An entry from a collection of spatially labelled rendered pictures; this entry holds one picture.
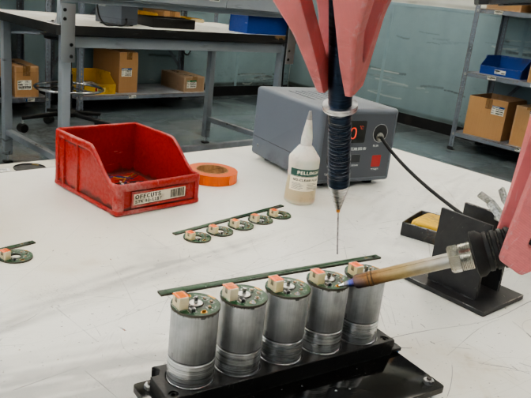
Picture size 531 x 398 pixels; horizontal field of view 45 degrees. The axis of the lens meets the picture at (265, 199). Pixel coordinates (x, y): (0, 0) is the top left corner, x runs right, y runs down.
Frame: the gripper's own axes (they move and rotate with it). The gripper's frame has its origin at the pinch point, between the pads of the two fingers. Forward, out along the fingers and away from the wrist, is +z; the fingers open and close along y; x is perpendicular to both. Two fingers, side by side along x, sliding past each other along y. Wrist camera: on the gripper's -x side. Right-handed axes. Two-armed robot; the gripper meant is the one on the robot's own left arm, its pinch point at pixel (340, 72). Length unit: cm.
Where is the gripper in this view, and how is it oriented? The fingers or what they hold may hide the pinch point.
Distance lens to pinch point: 29.0
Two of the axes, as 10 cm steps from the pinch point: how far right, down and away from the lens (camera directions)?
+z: 0.6, 8.3, 5.5
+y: -8.9, -2.1, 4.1
